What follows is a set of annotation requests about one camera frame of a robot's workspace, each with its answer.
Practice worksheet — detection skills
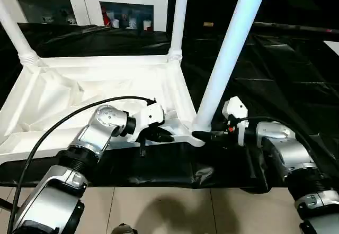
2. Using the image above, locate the dark metal rod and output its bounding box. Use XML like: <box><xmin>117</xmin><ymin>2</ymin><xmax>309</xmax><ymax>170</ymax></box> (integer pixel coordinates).
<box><xmin>253</xmin><ymin>22</ymin><xmax>339</xmax><ymax>35</ymax></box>

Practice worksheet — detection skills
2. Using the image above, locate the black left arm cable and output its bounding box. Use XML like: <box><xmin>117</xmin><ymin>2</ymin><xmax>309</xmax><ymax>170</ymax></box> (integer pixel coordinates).
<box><xmin>6</xmin><ymin>96</ymin><xmax>158</xmax><ymax>234</ymax></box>

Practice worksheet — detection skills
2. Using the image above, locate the black table frame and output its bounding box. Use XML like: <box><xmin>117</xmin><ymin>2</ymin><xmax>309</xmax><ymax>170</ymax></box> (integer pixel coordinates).
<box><xmin>0</xmin><ymin>197</ymin><xmax>14</xmax><ymax>211</ymax></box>

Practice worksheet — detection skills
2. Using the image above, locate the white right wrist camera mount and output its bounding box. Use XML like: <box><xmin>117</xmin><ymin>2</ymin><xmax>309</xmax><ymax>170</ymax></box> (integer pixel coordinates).
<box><xmin>221</xmin><ymin>96</ymin><xmax>249</xmax><ymax>147</ymax></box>

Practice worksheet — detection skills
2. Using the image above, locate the white flat panel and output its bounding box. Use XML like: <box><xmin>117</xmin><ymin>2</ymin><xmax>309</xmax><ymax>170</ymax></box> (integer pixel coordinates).
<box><xmin>323</xmin><ymin>40</ymin><xmax>339</xmax><ymax>54</ymax></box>

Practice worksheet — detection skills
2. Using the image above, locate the black backdrop cloth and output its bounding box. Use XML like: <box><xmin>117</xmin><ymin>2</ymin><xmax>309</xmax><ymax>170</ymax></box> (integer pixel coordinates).
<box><xmin>166</xmin><ymin>0</ymin><xmax>339</xmax><ymax>25</ymax></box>

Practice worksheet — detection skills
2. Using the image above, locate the black mat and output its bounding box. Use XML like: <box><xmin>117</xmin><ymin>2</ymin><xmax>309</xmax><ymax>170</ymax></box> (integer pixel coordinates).
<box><xmin>0</xmin><ymin>22</ymin><xmax>339</xmax><ymax>195</ymax></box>

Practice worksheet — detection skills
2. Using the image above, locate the white plastic table leg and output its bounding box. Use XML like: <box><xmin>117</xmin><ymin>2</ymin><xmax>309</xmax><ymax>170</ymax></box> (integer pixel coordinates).
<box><xmin>168</xmin><ymin>0</ymin><xmax>191</xmax><ymax>61</ymax></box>
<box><xmin>192</xmin><ymin>0</ymin><xmax>271</xmax><ymax>133</ymax></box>
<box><xmin>0</xmin><ymin>0</ymin><xmax>40</xmax><ymax>67</ymax></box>

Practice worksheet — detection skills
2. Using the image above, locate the white plastic table top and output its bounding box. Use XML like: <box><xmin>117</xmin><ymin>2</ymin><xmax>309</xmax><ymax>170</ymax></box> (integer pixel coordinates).
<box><xmin>0</xmin><ymin>55</ymin><xmax>206</xmax><ymax>165</ymax></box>

